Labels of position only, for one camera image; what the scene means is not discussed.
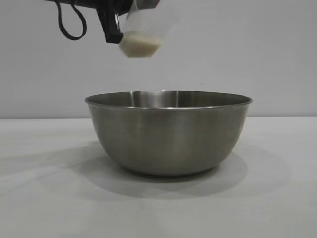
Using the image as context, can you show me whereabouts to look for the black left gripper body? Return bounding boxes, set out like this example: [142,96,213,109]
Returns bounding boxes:
[43,0,132,14]

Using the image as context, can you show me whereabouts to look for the clear plastic measuring cup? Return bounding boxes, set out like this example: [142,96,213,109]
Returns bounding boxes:
[117,0,163,59]

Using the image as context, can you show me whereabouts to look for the stainless steel mixing bowl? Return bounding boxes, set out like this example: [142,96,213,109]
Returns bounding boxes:
[84,90,254,177]

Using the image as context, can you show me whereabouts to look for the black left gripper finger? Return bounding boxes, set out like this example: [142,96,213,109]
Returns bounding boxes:
[142,0,161,10]
[98,6,124,44]

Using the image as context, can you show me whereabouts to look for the white rice grains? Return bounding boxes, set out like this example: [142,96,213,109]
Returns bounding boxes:
[118,34,163,59]

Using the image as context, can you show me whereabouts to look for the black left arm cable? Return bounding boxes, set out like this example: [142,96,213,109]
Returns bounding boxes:
[55,0,89,41]

